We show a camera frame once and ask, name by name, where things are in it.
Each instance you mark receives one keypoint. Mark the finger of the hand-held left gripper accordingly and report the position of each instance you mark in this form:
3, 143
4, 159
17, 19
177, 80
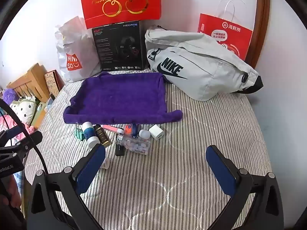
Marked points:
31, 141

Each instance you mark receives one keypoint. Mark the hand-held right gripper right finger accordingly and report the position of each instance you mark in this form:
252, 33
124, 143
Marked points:
221, 171

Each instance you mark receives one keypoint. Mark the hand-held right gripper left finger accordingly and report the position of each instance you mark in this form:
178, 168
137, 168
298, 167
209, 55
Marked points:
88, 170

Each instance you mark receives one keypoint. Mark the blue and white jar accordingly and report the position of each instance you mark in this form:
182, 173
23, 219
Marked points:
90, 134

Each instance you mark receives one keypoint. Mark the dark bottle gold cap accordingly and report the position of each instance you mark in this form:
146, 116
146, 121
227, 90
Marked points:
103, 136

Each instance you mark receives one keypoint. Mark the green binder clip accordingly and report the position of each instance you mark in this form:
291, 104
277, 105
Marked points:
80, 133

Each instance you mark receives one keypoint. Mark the clear bottle of tablets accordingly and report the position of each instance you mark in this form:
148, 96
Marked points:
136, 145

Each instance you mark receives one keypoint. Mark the white USB light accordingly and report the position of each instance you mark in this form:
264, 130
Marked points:
145, 134

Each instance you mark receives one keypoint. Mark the white charger cube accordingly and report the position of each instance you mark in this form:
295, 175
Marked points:
157, 132

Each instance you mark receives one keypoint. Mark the person's left hand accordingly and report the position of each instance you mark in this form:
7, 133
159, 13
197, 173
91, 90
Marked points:
12, 191

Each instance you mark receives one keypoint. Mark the small clear cap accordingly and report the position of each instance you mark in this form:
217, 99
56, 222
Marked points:
105, 163

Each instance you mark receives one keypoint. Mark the pink cloth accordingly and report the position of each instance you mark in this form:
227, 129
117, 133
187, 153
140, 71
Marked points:
9, 124

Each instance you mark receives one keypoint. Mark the white dotted plush toy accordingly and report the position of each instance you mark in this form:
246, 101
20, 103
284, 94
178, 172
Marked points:
24, 109

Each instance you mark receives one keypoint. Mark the black flat bar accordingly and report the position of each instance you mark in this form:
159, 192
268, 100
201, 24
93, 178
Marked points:
119, 149

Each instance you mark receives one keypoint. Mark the pink tube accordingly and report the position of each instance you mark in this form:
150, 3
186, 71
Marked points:
110, 128

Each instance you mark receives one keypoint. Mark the purple plush toy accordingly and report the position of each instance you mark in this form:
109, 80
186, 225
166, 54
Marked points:
9, 97

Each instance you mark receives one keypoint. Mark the orange tube blue cap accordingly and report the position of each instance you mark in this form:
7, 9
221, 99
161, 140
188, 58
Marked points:
129, 129

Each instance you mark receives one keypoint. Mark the patterned box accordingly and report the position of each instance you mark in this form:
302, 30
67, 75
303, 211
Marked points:
51, 81

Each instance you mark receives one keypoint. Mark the purple towel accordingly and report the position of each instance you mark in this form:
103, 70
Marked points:
120, 95

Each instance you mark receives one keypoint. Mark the white plastic shopping bag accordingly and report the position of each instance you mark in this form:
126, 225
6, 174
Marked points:
76, 48

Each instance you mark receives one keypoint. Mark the grey fabric bag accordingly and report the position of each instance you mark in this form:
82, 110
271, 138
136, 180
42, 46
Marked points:
203, 64

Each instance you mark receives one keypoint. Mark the black headphone box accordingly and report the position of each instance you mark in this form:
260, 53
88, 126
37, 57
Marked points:
120, 48

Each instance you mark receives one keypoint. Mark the brown wooden headboard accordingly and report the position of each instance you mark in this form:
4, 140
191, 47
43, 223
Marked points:
262, 16

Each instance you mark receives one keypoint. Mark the red gift bag gold print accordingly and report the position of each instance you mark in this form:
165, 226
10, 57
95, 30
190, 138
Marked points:
120, 2

